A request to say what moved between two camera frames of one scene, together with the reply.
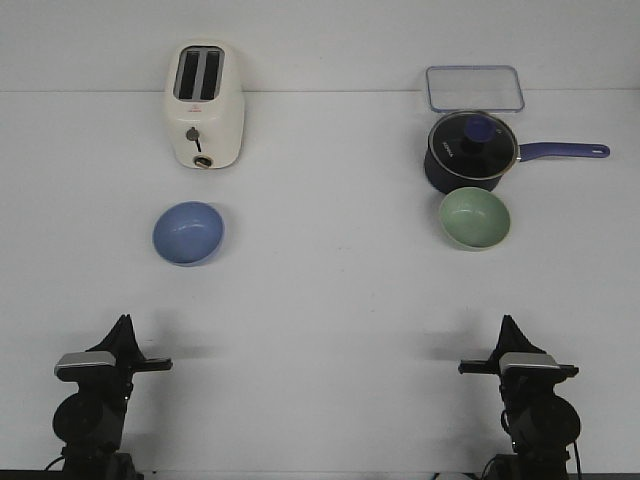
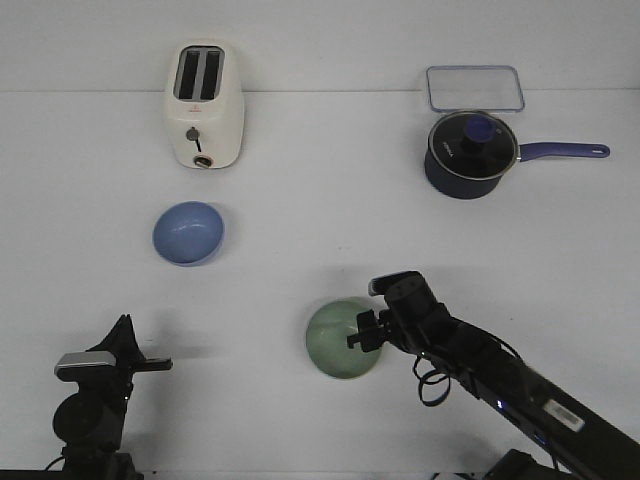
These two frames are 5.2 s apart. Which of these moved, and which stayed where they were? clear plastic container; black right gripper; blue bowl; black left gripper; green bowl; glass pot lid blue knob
Moved: black right gripper; green bowl
Stayed: black left gripper; blue bowl; clear plastic container; glass pot lid blue knob
